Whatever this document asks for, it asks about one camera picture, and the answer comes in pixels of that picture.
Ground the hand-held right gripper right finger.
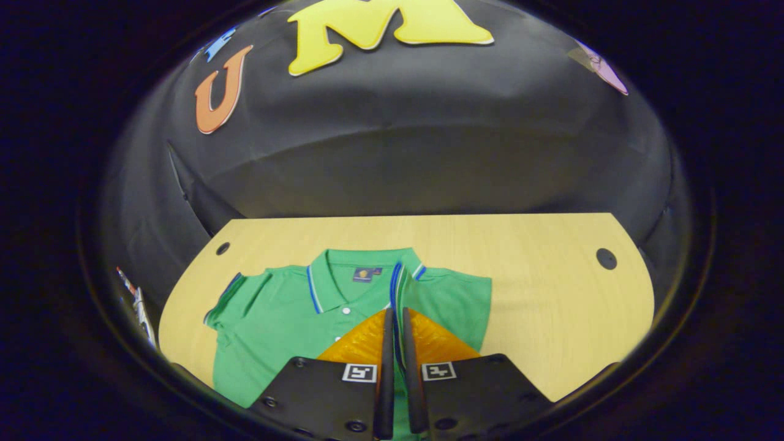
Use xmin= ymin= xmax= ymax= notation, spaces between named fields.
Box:
xmin=401 ymin=307 xmax=556 ymax=441

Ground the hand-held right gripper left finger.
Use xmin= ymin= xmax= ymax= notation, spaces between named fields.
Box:
xmin=248 ymin=308 xmax=396 ymax=441

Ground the green T-shirt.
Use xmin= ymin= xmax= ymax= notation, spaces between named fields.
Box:
xmin=204 ymin=247 xmax=492 ymax=441

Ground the black backdrop cloth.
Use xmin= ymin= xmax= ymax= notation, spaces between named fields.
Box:
xmin=98 ymin=0 xmax=696 ymax=307

